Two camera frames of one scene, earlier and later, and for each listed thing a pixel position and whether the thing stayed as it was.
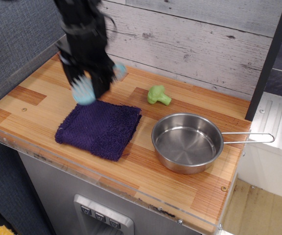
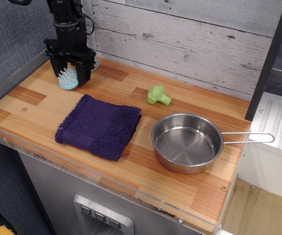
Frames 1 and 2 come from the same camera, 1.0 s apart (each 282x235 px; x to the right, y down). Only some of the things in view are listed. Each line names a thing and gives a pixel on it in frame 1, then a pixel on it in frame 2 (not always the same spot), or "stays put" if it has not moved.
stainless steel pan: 189,143 stays put
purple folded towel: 104,129 stays put
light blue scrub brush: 82,89 → 68,78
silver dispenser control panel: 91,218 stays put
